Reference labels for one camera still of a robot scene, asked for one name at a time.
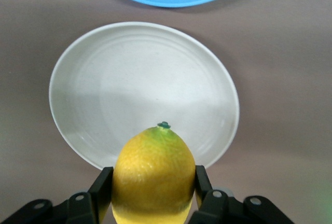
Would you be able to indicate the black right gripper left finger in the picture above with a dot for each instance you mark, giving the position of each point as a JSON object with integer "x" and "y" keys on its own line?
{"x": 77, "y": 208}

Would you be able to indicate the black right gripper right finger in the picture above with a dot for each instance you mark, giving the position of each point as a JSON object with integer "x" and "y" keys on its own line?
{"x": 220, "y": 208}

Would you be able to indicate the yellow lemon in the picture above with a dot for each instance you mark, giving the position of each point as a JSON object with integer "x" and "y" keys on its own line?
{"x": 153, "y": 177}

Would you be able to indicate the pale beige round plate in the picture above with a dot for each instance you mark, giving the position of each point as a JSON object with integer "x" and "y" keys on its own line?
{"x": 142, "y": 84}

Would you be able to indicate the brown table cover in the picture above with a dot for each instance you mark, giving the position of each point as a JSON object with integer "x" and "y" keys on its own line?
{"x": 285, "y": 78}

